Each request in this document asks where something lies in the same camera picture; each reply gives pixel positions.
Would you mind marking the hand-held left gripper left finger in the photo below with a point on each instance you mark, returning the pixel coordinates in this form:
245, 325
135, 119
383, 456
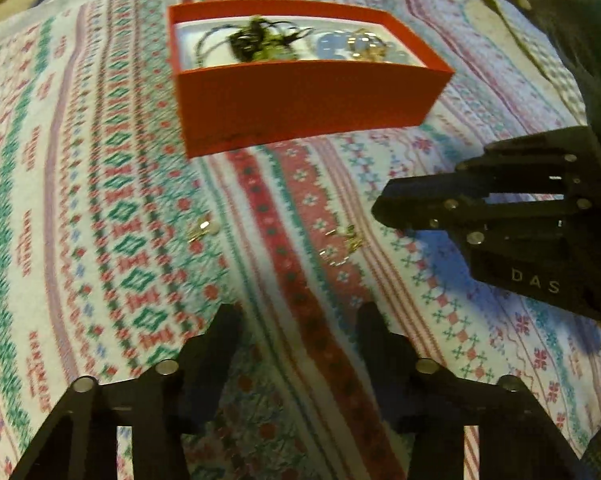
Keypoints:
220, 355

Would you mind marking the green bead earring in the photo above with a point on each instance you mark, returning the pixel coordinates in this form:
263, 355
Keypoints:
280, 52

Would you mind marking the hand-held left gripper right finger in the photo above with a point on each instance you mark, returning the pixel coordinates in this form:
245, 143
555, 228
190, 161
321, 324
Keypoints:
380, 360

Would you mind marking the small gold earring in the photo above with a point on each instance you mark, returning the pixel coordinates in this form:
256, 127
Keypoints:
210, 229

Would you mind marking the gold dangle earring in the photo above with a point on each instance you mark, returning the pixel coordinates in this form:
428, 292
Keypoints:
350, 242

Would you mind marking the red cardboard box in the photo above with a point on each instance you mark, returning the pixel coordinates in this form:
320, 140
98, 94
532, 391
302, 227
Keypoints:
305, 105

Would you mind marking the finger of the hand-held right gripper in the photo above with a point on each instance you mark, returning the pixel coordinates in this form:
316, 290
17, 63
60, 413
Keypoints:
420, 217
420, 190

